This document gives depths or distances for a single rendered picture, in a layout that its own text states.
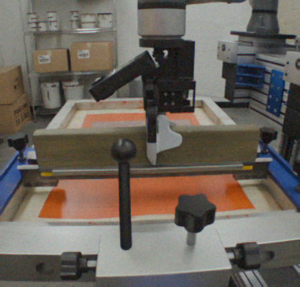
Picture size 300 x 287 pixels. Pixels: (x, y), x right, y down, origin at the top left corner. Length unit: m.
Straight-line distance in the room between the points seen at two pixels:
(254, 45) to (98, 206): 1.00
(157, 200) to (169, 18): 0.33
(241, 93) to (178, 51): 0.89
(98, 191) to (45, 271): 0.26
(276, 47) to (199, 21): 2.99
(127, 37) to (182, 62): 3.74
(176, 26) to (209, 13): 3.90
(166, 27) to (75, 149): 0.25
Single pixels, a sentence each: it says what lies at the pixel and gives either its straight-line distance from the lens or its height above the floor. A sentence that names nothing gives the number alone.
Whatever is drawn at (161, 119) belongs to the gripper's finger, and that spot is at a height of 1.13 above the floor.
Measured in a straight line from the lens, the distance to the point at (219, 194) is 0.58.
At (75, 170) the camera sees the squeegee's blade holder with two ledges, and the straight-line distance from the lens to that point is 0.49.
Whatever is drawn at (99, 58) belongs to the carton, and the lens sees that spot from 3.73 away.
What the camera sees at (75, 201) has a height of 0.96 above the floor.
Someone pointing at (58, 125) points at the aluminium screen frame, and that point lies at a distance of 0.88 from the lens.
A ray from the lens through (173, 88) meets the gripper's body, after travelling 0.43.
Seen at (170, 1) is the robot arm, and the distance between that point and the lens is 0.42.
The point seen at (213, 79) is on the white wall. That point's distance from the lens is 4.42.
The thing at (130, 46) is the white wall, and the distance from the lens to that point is 4.17.
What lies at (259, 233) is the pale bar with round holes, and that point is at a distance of 0.37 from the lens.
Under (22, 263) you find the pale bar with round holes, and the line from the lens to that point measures 0.36.
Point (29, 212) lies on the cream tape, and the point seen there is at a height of 0.96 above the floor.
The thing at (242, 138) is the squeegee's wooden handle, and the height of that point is 1.09.
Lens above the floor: 1.28
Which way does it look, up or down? 24 degrees down
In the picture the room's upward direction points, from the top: straight up
